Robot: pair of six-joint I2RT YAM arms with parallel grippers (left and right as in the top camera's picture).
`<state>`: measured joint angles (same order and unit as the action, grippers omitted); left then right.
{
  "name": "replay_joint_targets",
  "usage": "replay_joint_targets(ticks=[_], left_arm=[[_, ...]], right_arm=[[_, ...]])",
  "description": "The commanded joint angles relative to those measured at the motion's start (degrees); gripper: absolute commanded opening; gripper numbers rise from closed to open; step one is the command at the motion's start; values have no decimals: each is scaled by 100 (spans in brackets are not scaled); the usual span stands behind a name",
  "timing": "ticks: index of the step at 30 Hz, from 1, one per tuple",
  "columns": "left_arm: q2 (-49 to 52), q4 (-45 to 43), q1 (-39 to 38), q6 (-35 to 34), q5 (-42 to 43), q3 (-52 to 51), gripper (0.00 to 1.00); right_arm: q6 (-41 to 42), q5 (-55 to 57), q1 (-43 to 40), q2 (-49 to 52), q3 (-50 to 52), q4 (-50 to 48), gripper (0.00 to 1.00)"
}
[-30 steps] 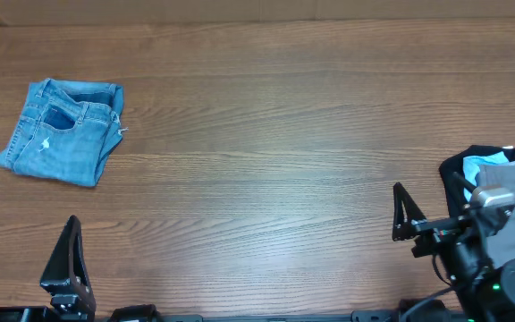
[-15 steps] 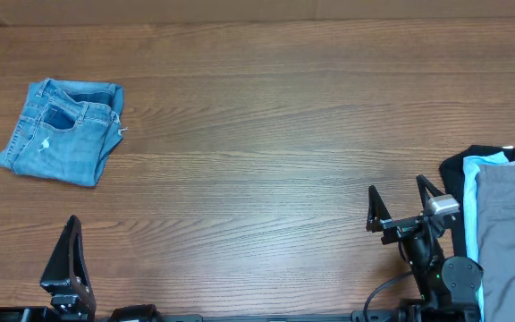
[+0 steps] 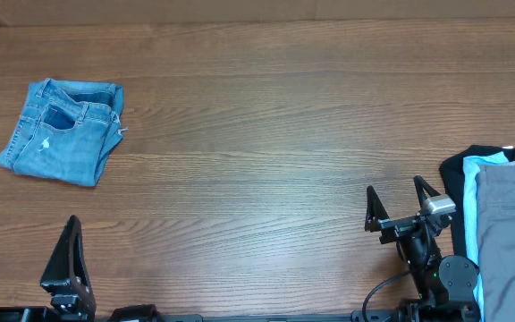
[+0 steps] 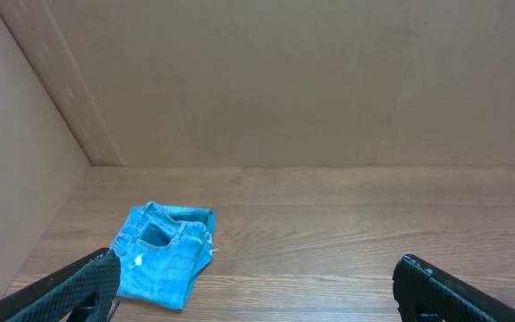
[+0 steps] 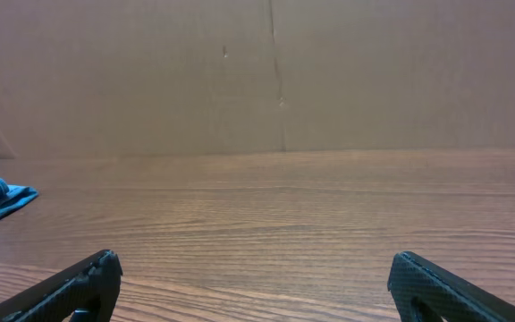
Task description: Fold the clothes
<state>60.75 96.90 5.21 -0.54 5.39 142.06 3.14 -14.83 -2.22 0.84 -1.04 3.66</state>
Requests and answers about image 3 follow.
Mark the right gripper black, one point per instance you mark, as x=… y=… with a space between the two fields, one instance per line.
x=377 y=218

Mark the blue denim jeans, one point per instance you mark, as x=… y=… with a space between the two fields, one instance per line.
x=66 y=131

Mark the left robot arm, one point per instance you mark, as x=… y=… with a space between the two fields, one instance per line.
x=33 y=313

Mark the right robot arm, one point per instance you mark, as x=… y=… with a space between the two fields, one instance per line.
x=445 y=285

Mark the black folded garment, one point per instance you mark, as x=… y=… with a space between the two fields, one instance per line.
x=451 y=171

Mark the light blue folded garment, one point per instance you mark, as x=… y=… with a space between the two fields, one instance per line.
x=471 y=168

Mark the grey folded garment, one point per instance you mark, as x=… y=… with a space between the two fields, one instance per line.
x=496 y=240

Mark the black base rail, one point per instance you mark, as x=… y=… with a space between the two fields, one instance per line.
x=275 y=318

